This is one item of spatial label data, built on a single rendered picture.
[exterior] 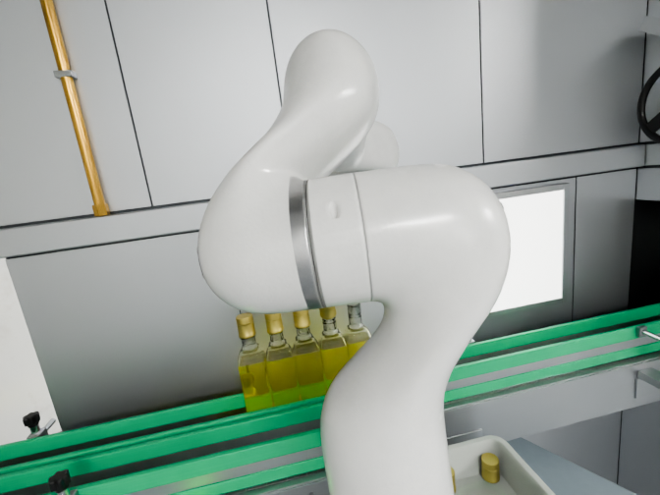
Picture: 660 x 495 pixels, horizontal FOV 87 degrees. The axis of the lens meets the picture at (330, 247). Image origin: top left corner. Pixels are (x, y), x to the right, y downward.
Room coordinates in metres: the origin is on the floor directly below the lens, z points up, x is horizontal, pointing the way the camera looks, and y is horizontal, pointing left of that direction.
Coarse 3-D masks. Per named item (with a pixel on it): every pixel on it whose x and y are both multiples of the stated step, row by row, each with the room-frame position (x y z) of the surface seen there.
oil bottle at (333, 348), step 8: (320, 336) 0.70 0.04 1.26; (328, 336) 0.68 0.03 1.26; (336, 336) 0.68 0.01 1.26; (320, 344) 0.68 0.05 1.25; (328, 344) 0.67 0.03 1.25; (336, 344) 0.68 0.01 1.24; (344, 344) 0.68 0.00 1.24; (320, 352) 0.69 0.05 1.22; (328, 352) 0.67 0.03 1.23; (336, 352) 0.67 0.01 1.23; (344, 352) 0.68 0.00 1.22; (328, 360) 0.67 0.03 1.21; (336, 360) 0.67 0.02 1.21; (344, 360) 0.68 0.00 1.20; (328, 368) 0.67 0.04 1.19; (336, 368) 0.67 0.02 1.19; (328, 376) 0.67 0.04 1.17; (328, 384) 0.67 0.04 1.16
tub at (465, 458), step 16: (448, 448) 0.61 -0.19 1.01; (464, 448) 0.62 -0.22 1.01; (480, 448) 0.62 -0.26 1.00; (496, 448) 0.62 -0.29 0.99; (512, 448) 0.60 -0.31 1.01; (464, 464) 0.61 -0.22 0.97; (480, 464) 0.62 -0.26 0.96; (512, 464) 0.58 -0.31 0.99; (464, 480) 0.60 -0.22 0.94; (480, 480) 0.60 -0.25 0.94; (512, 480) 0.57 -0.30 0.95; (528, 480) 0.53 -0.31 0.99
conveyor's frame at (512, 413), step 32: (544, 384) 0.72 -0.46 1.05; (576, 384) 0.73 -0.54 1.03; (608, 384) 0.75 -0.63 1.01; (448, 416) 0.68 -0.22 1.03; (480, 416) 0.69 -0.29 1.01; (512, 416) 0.71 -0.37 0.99; (544, 416) 0.72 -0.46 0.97; (576, 416) 0.73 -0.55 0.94; (288, 480) 0.55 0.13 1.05; (320, 480) 0.54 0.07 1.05
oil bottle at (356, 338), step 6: (348, 330) 0.70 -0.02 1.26; (354, 330) 0.70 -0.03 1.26; (360, 330) 0.70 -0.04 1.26; (366, 330) 0.70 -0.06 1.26; (348, 336) 0.69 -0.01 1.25; (354, 336) 0.69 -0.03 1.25; (360, 336) 0.69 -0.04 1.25; (366, 336) 0.69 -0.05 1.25; (348, 342) 0.69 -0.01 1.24; (354, 342) 0.69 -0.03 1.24; (360, 342) 0.69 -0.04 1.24; (348, 348) 0.69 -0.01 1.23; (354, 348) 0.68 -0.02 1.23; (348, 354) 0.69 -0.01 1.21; (354, 354) 0.68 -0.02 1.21
